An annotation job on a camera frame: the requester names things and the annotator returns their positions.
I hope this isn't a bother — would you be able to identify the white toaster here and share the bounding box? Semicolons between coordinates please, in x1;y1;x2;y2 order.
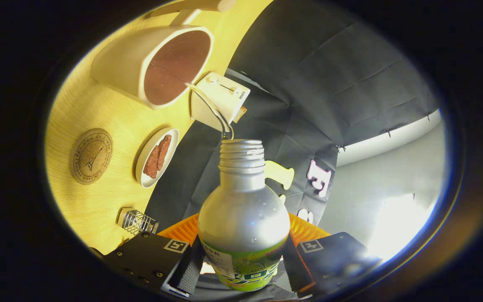
190;72;251;132

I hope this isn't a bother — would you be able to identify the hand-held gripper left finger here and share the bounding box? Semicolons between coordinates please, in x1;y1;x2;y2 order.
98;213;205;299

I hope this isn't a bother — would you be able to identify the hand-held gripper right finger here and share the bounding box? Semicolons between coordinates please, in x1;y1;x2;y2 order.
282;213;383;297

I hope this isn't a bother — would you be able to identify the white cup with wooden handle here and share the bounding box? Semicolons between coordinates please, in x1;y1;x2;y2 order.
91;0;237;110

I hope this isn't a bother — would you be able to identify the red sausage slice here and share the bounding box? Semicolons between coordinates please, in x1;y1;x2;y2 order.
157;135;172;171
143;145;161;179

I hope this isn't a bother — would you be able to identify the round cork coaster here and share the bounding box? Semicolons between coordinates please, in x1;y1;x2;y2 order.
69;128;113;185

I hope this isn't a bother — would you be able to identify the black backdrop cloth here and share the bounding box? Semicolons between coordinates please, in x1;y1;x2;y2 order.
145;0;442;229

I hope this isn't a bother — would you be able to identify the wooden table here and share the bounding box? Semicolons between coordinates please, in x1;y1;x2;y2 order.
44;0;274;256

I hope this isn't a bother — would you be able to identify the white oval plate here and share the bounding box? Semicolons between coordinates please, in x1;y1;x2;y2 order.
135;128;180;188

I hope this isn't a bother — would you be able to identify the metal wire holder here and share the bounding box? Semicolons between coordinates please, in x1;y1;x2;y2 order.
117;207;159;236

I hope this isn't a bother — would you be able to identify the silver bottle with green label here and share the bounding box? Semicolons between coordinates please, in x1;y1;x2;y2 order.
197;139;291;292

